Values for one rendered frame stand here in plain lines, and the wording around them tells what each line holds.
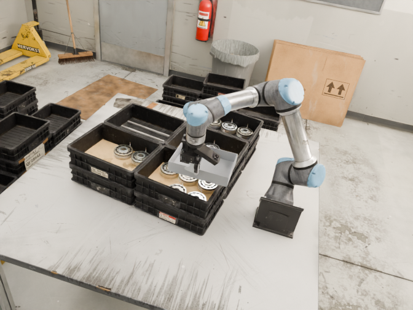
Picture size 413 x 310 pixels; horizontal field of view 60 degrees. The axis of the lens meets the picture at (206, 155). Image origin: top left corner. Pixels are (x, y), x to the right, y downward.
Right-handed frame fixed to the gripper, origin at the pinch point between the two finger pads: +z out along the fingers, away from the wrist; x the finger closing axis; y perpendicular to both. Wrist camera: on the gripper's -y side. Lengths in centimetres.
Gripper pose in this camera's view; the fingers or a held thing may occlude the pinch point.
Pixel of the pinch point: (197, 172)
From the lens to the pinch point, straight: 153.5
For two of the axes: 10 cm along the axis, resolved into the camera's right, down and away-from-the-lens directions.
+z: -0.8, 6.5, 7.5
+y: -9.7, -2.2, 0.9
